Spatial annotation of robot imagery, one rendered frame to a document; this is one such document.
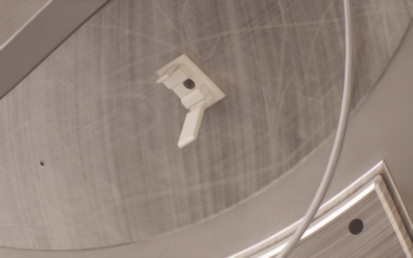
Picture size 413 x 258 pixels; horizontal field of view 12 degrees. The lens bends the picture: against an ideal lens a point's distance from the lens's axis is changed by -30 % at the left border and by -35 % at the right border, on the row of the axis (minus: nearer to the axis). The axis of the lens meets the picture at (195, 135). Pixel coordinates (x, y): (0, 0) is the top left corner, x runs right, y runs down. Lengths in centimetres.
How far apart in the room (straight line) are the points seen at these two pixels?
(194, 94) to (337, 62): 7
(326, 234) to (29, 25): 17
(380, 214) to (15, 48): 19
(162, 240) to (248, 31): 12
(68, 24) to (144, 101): 9
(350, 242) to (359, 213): 2
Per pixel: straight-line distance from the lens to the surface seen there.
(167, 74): 94
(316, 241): 96
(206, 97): 95
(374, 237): 95
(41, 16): 91
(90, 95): 98
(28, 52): 92
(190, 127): 94
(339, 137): 90
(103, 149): 99
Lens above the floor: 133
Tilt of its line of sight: 35 degrees down
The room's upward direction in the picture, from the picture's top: 6 degrees counter-clockwise
